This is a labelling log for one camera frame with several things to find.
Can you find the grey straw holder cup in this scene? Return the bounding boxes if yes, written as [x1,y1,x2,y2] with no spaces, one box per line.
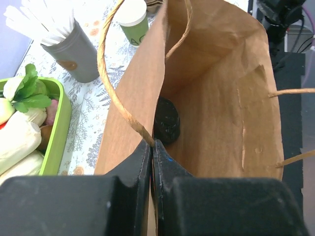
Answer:
[42,21,99,83]

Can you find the yellow napa cabbage toy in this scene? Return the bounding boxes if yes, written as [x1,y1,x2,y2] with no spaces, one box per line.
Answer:
[0,150,44,184]

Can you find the white radish toy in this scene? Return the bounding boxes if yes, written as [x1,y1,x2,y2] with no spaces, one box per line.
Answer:
[0,98,15,124]

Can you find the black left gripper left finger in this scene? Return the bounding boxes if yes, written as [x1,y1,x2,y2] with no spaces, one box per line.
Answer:
[0,141,151,236]

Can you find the purple onion toy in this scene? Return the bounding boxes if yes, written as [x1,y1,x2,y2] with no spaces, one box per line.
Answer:
[45,99,59,125]

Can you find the brown cardboard cup carrier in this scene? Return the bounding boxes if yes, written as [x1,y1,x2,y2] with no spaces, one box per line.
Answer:
[145,0,164,14]

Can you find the white wrapped straws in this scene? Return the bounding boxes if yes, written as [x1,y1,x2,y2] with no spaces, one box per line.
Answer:
[3,0,75,46]

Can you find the green plastic tray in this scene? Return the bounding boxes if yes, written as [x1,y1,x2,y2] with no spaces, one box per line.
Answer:
[5,77,71,176]

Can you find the black coffee cup lid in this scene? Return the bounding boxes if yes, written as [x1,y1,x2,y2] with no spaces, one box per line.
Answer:
[154,96,180,145]

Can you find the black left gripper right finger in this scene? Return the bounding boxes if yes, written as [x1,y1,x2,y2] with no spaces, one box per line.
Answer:
[152,140,309,236]

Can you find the brown paper bag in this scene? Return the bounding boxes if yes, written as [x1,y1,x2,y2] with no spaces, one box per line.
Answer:
[94,0,315,180]

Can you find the green napa cabbage toy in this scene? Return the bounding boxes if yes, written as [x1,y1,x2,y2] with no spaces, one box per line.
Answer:
[0,120,41,174]

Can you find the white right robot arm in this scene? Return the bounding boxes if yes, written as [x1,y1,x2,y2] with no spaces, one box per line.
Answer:
[256,0,305,71]

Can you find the floral table mat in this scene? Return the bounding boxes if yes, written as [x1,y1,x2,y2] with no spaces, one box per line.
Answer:
[22,0,248,177]

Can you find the bok choy toy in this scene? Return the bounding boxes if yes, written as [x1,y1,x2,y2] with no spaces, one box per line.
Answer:
[2,63,52,113]

